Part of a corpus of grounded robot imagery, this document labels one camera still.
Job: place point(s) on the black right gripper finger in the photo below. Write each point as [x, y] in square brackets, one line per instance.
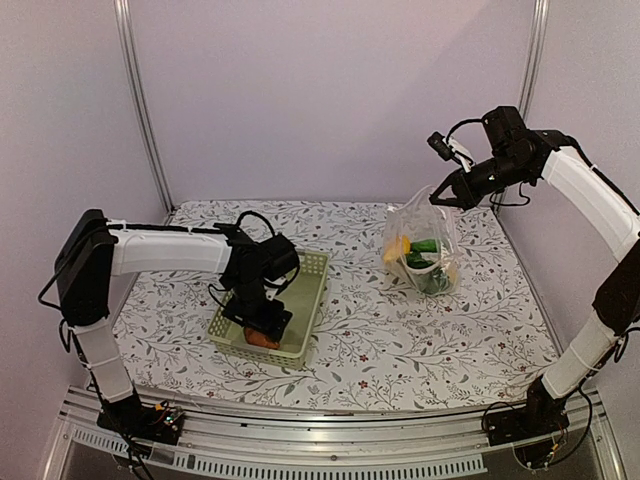
[447, 190]
[446, 202]

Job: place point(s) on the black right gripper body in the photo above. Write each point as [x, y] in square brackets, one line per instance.
[506, 175]

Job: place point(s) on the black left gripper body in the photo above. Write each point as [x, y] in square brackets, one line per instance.
[248, 303]

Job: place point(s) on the brown bread roll toy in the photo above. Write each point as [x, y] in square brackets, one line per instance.
[258, 339]

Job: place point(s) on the green bitter gourd toy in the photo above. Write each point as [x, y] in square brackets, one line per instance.
[425, 246]

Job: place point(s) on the clear pink zip top bag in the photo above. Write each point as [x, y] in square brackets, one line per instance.
[418, 219]

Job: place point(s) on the orange yellow mango toy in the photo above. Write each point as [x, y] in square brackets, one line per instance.
[396, 249]

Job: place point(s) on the yellow lemon toy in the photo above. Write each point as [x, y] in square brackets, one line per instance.
[452, 273]

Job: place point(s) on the green bok choy toy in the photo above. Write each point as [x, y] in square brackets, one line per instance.
[426, 275]

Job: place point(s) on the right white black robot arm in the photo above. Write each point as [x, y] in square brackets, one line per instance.
[608, 260]

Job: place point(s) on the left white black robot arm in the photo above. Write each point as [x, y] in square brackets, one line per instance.
[98, 249]

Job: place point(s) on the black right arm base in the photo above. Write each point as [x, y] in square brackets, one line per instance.
[505, 423]

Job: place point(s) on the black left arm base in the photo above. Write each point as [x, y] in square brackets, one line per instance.
[142, 420]

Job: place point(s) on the beige perforated plastic basket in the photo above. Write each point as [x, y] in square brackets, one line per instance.
[302, 299]

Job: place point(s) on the floral white table mat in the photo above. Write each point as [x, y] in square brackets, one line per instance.
[377, 343]

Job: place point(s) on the aluminium front rail frame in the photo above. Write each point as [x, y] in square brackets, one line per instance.
[232, 440]

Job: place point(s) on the right aluminium frame post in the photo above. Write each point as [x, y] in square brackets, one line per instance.
[534, 55]

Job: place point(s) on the aluminium frame post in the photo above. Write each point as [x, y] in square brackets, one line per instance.
[534, 55]
[124, 23]

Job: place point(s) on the left aluminium frame post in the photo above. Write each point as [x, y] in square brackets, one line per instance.
[124, 23]

